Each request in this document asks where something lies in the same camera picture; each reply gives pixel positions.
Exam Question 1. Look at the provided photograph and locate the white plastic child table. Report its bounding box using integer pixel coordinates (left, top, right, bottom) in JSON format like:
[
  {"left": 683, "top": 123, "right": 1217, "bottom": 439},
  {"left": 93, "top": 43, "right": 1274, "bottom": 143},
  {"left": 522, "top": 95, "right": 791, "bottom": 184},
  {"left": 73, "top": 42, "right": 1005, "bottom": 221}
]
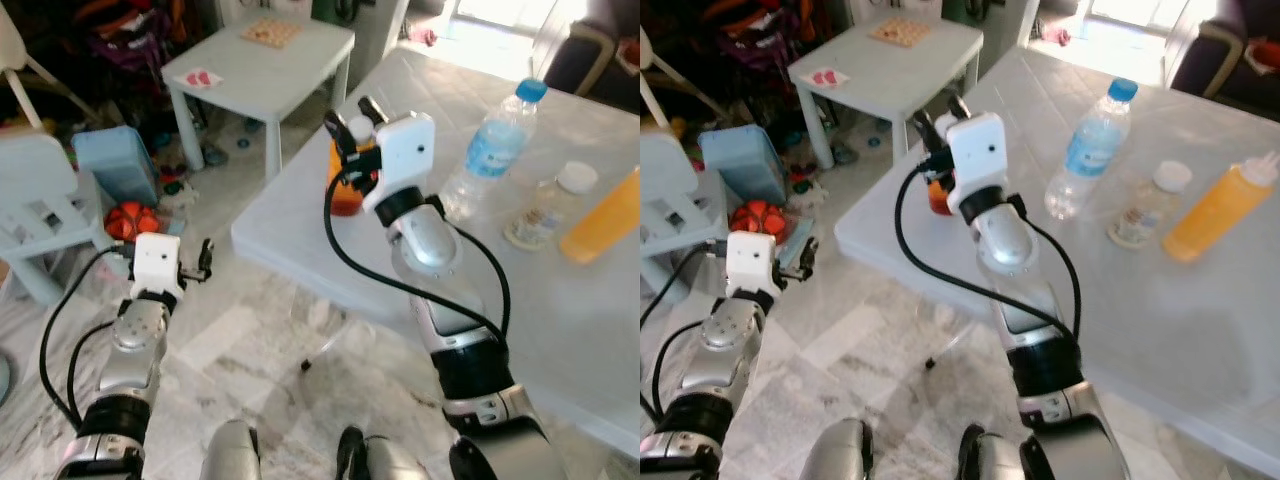
[
  {"left": 787, "top": 12, "right": 986, "bottom": 171},
  {"left": 160, "top": 12, "right": 357, "bottom": 183}
]

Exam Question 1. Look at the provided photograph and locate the orange red ball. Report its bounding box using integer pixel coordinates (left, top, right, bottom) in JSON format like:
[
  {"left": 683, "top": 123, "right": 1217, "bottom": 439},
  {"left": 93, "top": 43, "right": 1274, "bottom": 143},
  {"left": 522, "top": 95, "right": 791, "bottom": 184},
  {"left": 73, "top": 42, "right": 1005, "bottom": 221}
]
[
  {"left": 104, "top": 200, "right": 161, "bottom": 243},
  {"left": 730, "top": 200, "right": 791, "bottom": 236}
]

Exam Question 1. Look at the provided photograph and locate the tan checkered board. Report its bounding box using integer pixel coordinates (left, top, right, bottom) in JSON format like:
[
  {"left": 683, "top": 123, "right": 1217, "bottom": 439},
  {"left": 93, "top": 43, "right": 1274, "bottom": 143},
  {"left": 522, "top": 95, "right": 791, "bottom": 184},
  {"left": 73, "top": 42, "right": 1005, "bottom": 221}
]
[
  {"left": 868, "top": 18, "right": 931, "bottom": 48},
  {"left": 240, "top": 18, "right": 303, "bottom": 49}
]

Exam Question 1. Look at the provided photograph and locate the light blue plastic bin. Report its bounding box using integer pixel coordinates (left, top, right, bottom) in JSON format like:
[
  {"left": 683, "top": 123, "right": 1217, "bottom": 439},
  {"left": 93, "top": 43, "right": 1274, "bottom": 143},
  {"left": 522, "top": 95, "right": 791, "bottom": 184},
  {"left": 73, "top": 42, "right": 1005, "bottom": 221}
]
[
  {"left": 72, "top": 125, "right": 161, "bottom": 208},
  {"left": 698, "top": 125, "right": 786, "bottom": 206}
]

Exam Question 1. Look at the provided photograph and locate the clear water bottle blue cap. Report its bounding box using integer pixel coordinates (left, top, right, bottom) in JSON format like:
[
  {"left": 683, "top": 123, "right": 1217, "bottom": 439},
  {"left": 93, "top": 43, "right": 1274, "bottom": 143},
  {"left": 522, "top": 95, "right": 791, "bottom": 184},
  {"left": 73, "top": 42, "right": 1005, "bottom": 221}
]
[
  {"left": 440, "top": 78, "right": 549, "bottom": 223},
  {"left": 1044, "top": 77, "right": 1139, "bottom": 221}
]

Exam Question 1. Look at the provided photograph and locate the light blue child chair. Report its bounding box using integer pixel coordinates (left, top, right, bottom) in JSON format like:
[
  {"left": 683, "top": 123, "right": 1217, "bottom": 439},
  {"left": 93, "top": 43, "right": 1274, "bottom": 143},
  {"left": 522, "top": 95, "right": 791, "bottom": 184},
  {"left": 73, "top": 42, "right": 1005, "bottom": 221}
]
[
  {"left": 0, "top": 128, "right": 113, "bottom": 306},
  {"left": 640, "top": 128, "right": 729, "bottom": 301}
]

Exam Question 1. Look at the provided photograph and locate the grey left robot leg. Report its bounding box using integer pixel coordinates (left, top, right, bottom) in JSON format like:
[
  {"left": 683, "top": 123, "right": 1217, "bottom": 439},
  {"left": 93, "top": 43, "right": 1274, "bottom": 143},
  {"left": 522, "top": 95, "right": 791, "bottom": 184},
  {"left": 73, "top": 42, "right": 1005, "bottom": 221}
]
[
  {"left": 800, "top": 418, "right": 876, "bottom": 480},
  {"left": 203, "top": 420, "right": 263, "bottom": 480}
]

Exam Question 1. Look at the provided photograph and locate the grey robot leg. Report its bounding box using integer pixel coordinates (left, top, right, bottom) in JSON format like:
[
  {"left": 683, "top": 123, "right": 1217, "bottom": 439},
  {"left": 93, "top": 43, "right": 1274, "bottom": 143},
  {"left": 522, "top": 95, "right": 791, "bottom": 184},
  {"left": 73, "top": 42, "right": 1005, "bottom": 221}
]
[
  {"left": 800, "top": 418, "right": 876, "bottom": 480},
  {"left": 958, "top": 425, "right": 1031, "bottom": 480},
  {"left": 335, "top": 425, "right": 433, "bottom": 480},
  {"left": 203, "top": 420, "right": 263, "bottom": 480}
]

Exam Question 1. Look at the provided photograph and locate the orange squeeze bottle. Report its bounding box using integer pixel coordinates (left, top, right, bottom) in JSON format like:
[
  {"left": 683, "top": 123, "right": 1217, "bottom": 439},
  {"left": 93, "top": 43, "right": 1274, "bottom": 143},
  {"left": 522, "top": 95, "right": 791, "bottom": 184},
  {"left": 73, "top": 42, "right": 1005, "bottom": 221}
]
[
  {"left": 558, "top": 165, "right": 641, "bottom": 266},
  {"left": 1163, "top": 150, "right": 1280, "bottom": 264}
]

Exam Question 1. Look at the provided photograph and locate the small clear jar white lid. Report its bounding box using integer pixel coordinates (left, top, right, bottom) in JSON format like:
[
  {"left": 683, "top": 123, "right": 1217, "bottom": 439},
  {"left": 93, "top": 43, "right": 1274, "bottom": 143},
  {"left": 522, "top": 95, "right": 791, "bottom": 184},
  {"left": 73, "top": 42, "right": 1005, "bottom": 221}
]
[
  {"left": 505, "top": 160, "right": 599, "bottom": 251},
  {"left": 1108, "top": 160, "right": 1193, "bottom": 249}
]

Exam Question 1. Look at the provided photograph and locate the dark armchair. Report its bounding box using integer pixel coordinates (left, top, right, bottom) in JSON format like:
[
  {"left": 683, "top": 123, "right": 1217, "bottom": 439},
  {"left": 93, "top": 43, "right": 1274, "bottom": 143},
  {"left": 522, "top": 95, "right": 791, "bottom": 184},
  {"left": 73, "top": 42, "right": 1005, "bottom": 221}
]
[
  {"left": 1170, "top": 0, "right": 1280, "bottom": 111},
  {"left": 545, "top": 0, "right": 641, "bottom": 98}
]

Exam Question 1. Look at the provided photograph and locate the large white plastic table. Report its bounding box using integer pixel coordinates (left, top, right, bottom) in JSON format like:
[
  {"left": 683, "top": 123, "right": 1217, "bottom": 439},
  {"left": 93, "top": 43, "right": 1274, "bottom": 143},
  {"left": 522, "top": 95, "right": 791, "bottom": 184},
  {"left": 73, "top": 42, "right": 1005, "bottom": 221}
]
[
  {"left": 232, "top": 45, "right": 641, "bottom": 459},
  {"left": 833, "top": 45, "right": 1280, "bottom": 479}
]

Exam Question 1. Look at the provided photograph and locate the grey right robot leg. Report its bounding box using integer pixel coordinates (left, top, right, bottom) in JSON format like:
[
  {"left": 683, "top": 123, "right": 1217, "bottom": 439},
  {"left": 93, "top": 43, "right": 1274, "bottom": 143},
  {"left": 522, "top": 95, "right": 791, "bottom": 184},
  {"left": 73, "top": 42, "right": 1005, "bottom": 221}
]
[
  {"left": 958, "top": 425, "right": 1031, "bottom": 480},
  {"left": 335, "top": 425, "right": 433, "bottom": 480}
]

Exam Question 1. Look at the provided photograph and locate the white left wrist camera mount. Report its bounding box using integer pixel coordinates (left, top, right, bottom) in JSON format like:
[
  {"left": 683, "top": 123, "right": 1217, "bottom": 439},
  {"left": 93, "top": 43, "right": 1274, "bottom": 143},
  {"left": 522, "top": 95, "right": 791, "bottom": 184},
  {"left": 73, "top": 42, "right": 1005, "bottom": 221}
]
[
  {"left": 725, "top": 230, "right": 783, "bottom": 301},
  {"left": 132, "top": 232, "right": 187, "bottom": 301}
]

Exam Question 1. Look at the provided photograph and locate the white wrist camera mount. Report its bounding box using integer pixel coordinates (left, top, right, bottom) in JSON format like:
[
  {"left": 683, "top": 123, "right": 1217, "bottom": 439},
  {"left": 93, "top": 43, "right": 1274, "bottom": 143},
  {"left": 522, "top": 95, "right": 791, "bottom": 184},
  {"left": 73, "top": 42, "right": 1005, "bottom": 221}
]
[
  {"left": 945, "top": 112, "right": 1006, "bottom": 223},
  {"left": 725, "top": 230, "right": 783, "bottom": 301},
  {"left": 362, "top": 112, "right": 437, "bottom": 213},
  {"left": 132, "top": 232, "right": 187, "bottom": 301}
]

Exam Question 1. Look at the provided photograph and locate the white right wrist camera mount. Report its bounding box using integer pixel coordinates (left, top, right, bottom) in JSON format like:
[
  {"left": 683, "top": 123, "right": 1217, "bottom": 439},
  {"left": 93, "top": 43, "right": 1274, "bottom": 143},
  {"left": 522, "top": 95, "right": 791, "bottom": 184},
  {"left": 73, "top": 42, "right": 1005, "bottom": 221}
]
[
  {"left": 362, "top": 112, "right": 437, "bottom": 213},
  {"left": 945, "top": 112, "right": 1006, "bottom": 223}
]

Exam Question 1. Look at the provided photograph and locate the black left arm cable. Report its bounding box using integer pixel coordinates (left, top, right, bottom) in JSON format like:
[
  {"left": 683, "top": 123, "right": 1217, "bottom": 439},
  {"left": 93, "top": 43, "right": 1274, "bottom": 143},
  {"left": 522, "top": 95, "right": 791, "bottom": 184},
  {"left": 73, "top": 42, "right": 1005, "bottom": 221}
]
[
  {"left": 640, "top": 240, "right": 731, "bottom": 421},
  {"left": 38, "top": 245, "right": 136, "bottom": 431}
]

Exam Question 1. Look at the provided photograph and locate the white chair frame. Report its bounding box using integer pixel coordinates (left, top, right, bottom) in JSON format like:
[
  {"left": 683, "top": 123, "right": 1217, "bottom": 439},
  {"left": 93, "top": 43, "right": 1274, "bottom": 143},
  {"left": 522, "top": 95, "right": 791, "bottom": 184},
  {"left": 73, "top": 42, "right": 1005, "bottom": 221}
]
[
  {"left": 640, "top": 25, "right": 716, "bottom": 116},
  {"left": 0, "top": 0, "right": 101, "bottom": 129}
]

